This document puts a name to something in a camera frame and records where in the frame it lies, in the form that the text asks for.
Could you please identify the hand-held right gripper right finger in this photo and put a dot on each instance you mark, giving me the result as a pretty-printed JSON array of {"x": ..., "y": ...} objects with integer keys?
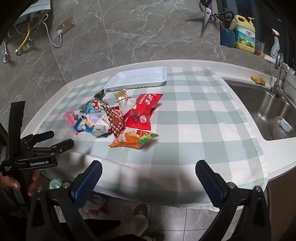
[{"x": 209, "y": 185}]

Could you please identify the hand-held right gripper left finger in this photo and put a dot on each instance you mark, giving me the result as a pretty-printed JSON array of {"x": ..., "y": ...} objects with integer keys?
[{"x": 87, "y": 185}]

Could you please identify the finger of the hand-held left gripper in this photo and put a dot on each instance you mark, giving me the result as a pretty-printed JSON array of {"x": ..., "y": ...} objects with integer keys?
[
  {"x": 39, "y": 137},
  {"x": 60, "y": 147}
]

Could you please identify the floral red-edged snack packet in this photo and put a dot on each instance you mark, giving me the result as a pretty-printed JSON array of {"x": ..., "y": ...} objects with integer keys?
[{"x": 69, "y": 118}]

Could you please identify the blue cake packet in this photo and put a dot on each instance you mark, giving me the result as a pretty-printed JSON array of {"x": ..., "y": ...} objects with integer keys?
[{"x": 83, "y": 125}]

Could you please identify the white grey snack packet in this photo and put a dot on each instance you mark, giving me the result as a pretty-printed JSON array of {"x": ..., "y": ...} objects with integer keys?
[{"x": 100, "y": 126}]

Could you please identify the blue panda snack packet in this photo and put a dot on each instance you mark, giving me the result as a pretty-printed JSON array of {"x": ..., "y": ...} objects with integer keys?
[{"x": 96, "y": 106}]

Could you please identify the orange snack packet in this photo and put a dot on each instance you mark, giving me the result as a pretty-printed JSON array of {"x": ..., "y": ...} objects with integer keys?
[{"x": 129, "y": 140}]

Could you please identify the red heart print snack packet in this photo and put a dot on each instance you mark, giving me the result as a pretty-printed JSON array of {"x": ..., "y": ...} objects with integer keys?
[{"x": 115, "y": 120}]

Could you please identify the dark snack packet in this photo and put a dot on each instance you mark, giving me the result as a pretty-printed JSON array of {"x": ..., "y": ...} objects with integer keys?
[{"x": 99, "y": 95}]

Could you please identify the gold snack packet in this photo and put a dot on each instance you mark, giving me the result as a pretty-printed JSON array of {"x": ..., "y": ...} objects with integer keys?
[{"x": 120, "y": 95}]

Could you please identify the large red snack packet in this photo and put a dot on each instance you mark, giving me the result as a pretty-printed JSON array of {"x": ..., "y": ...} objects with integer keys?
[{"x": 143, "y": 109}]

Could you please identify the white plastic tray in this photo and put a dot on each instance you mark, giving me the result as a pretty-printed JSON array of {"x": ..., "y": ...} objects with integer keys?
[{"x": 138, "y": 76}]

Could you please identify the person's left hand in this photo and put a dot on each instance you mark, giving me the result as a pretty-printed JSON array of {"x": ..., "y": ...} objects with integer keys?
[{"x": 10, "y": 182}]

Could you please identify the pile of floor cloths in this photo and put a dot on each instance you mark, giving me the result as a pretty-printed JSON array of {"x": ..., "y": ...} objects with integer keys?
[{"x": 96, "y": 204}]

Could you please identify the light green cloth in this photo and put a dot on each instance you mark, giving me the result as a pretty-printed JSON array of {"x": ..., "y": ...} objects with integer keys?
[{"x": 55, "y": 183}]

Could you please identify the grey slipper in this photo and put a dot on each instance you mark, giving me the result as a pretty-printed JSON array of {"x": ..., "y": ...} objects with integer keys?
[
  {"x": 141, "y": 209},
  {"x": 155, "y": 237}
]

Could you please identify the person's leg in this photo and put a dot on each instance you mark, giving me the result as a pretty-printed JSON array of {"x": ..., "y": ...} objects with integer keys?
[{"x": 134, "y": 226}]

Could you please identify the green white checked tablecloth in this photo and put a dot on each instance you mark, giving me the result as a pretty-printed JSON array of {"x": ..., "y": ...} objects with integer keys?
[{"x": 196, "y": 120}]

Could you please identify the wooden base cabinet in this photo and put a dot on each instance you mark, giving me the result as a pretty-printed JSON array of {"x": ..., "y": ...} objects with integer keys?
[{"x": 282, "y": 197}]

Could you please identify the stainless steel sink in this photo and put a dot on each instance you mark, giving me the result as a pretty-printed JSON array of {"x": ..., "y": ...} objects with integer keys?
[{"x": 254, "y": 104}]

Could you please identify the white plastic container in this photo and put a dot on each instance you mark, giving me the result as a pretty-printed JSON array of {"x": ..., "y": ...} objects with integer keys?
[{"x": 283, "y": 125}]

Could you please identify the yellow sponge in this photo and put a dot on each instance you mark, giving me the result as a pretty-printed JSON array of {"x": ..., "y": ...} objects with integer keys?
[{"x": 258, "y": 80}]

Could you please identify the metal faucet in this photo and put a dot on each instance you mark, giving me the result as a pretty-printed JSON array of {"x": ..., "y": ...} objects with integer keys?
[{"x": 278, "y": 81}]

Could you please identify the white water heater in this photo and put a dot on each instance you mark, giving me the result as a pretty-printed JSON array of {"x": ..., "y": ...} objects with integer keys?
[{"x": 39, "y": 5}]

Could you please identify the white rag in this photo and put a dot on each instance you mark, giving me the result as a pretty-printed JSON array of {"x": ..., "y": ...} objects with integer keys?
[{"x": 291, "y": 69}]

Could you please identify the small brown packet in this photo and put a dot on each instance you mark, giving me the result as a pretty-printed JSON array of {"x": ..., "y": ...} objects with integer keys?
[{"x": 258, "y": 47}]

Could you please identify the blue utensil holder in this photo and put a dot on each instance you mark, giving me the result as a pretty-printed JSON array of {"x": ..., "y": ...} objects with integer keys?
[{"x": 227, "y": 38}]

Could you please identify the yellow detergent bottle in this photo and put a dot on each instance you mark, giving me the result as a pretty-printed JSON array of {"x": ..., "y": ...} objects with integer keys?
[{"x": 245, "y": 39}]

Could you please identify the white spray bottle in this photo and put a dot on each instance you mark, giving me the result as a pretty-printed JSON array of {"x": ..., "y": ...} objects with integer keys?
[{"x": 275, "y": 49}]

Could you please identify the white brush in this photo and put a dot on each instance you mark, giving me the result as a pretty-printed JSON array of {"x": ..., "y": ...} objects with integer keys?
[{"x": 232, "y": 24}]

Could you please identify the kitchen scissors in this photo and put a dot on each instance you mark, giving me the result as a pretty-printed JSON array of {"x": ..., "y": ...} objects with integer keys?
[{"x": 208, "y": 11}]

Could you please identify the dark window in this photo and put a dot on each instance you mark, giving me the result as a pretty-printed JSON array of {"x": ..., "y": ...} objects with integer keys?
[{"x": 261, "y": 14}]

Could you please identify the wall socket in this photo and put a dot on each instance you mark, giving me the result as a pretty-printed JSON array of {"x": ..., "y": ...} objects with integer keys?
[{"x": 68, "y": 23}]

